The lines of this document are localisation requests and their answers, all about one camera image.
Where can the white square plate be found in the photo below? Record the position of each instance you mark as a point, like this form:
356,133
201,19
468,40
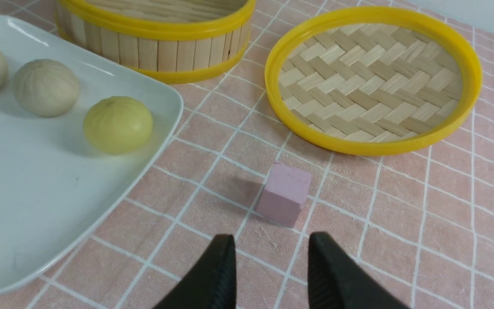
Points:
55,188

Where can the pink checkered tablecloth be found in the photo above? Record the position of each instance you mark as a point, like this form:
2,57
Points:
421,223

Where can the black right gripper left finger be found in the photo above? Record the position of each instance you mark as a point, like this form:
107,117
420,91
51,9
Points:
211,283

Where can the woven bamboo steamer lid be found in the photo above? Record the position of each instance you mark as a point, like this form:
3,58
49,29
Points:
373,80

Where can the yellow steamed bun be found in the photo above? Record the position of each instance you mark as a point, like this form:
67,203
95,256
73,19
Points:
118,125

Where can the bamboo steamer basket yellow rim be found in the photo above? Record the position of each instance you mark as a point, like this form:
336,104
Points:
173,41

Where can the pink cube block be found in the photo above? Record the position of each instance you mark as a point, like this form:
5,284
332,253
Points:
284,194

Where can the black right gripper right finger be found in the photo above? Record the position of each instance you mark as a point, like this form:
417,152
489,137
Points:
335,281

